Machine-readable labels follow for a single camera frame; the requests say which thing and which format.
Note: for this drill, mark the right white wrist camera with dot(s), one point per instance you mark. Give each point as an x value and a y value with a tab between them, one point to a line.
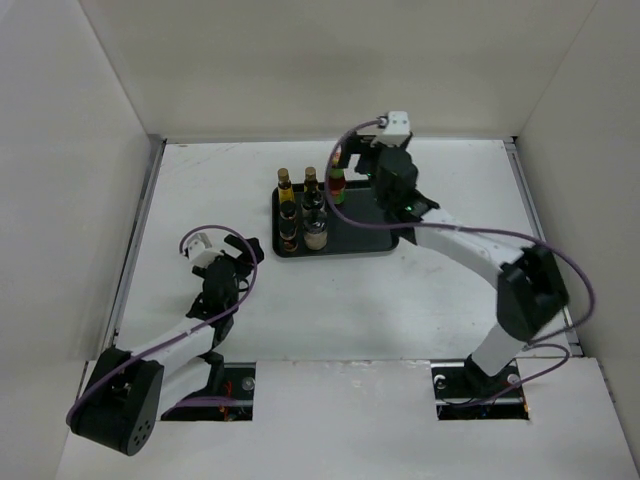
393	127

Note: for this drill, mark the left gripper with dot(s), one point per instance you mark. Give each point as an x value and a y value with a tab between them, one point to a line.
239	245

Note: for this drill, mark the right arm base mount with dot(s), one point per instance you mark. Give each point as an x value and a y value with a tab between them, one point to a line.
457	399

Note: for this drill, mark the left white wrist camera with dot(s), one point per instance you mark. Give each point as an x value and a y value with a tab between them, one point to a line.
200	251

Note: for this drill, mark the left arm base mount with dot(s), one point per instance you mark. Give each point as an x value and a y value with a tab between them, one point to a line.
210	390

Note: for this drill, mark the yellow-label oil bottle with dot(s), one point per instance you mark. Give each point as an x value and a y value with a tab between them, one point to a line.
284	187
310	181

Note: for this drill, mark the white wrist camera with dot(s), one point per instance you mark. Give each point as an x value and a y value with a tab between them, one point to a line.
393	127
200	251

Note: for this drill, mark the black-cap spice jar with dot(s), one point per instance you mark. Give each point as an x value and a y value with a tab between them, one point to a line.
288	212
288	236

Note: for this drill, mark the green-label chili sauce bottle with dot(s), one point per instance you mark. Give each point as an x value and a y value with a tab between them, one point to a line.
337	180

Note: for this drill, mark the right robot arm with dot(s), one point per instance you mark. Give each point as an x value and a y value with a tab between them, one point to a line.
529	288

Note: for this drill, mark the black plastic tray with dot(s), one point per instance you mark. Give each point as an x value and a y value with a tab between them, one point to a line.
343	238

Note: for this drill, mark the white shaker black lid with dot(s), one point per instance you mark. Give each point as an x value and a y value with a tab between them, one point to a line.
312	204
315	230

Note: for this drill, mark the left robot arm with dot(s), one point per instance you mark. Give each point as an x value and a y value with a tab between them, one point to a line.
118	408

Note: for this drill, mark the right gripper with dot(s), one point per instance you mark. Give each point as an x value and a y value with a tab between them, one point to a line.
356	144

